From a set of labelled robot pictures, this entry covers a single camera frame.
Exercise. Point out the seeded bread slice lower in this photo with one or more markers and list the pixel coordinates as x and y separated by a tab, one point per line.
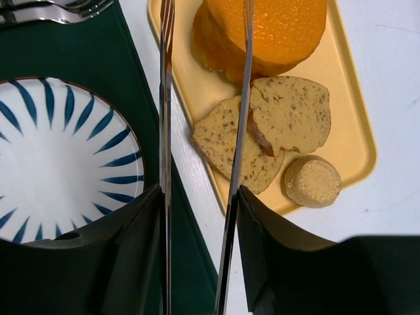
215	136

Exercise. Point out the dark green placemat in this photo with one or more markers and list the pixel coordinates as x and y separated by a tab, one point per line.
100	55

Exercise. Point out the small round bun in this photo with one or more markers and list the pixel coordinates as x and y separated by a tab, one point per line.
313	182

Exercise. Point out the metal spoon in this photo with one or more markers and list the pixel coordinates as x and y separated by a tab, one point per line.
67	4

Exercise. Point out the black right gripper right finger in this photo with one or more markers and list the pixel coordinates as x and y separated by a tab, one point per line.
288	270

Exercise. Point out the metal tongs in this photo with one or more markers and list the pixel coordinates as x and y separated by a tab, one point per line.
167	21

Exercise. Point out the round orange bread loaf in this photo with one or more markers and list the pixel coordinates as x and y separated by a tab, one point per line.
285	33

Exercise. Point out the seeded bread slice upper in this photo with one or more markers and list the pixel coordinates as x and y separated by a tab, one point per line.
289	113

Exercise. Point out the white blue striped plate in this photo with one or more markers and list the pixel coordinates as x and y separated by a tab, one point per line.
67	159

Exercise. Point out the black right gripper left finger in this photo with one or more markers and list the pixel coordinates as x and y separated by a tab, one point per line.
101	268

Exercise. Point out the seeded bread slice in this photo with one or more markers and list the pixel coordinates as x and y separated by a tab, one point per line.
289	113
215	136

